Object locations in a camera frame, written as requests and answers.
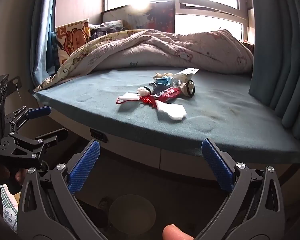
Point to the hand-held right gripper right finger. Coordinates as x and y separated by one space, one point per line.
218 165

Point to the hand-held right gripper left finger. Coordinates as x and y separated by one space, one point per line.
84 166

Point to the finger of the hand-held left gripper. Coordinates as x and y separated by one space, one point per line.
40 112
53 136

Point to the clear plastic bowl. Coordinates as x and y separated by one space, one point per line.
132 215

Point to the red snack wrapper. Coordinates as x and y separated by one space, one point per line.
168 95

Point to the red mesh bag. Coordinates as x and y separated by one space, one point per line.
148 101

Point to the blue wrapper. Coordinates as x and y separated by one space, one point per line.
166 82

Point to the person's right hand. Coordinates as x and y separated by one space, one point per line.
176 233

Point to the grey slipper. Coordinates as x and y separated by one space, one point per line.
105 203

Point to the white bed drawer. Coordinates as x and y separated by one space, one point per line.
130 145

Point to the teal bed mattress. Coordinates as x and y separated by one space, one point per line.
110 120

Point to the cartoon printed pillow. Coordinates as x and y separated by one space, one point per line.
72 40

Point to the teal curtain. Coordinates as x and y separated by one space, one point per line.
43 30
280 55

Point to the green plaid cloth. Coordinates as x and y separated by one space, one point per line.
8 205

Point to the small white tissue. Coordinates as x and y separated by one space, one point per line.
128 96

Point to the crumpled white wrapper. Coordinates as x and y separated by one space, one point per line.
181 83

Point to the crumpled white tissue ball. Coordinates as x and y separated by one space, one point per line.
143 91

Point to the white paper packet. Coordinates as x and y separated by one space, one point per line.
186 73

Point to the dark patterned cloth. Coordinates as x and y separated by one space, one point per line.
100 32

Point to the cartoon printed quilt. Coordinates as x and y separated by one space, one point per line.
165 50

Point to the star printed cloth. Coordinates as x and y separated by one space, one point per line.
162 17

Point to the window frame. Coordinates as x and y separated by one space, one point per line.
180 2

